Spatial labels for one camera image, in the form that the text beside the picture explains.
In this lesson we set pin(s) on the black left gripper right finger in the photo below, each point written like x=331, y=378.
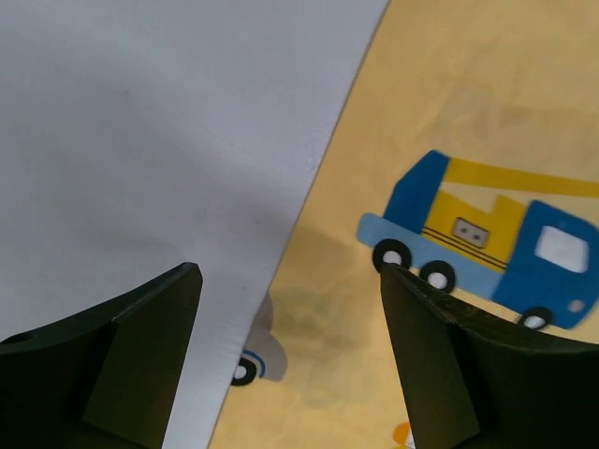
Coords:
x=471, y=379

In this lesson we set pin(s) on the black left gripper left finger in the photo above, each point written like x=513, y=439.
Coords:
x=105, y=377

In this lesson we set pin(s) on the yellow vehicle print cloth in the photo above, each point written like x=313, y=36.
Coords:
x=505, y=83

